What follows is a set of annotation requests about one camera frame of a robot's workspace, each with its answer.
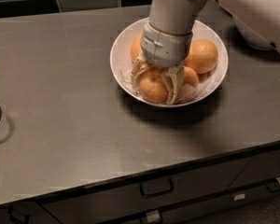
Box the white bowl with oranges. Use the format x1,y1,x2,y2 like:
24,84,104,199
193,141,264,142
109,17,230,108

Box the white paper in bowl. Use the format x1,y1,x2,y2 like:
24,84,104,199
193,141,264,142
118,70,221,107

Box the orange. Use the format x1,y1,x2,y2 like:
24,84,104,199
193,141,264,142
184,39,218,74
130,34,142,62
183,66,199,89
138,67,168,104

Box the black drawer handle right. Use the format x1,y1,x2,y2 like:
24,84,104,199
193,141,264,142
266,176,280,193

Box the black drawer handle centre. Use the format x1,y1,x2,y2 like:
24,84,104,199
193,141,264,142
139,178,175,198

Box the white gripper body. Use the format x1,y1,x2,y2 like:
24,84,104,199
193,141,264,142
140,22,192,68

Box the black drawer handle left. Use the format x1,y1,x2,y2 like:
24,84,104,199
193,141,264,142
7,204,30,224

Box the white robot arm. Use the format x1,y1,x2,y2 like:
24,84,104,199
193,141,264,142
131,0,280,105

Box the white bowl with strawberries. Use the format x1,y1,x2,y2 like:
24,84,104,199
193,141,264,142
233,17,273,50

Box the black drawer handle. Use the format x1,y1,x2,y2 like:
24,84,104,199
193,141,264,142
139,178,175,198
266,176,280,193
7,204,30,224

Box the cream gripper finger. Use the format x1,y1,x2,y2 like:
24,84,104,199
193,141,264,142
161,63,184,105
131,51,152,89

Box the lower drawer handle label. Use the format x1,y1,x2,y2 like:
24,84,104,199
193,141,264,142
140,210,162,224

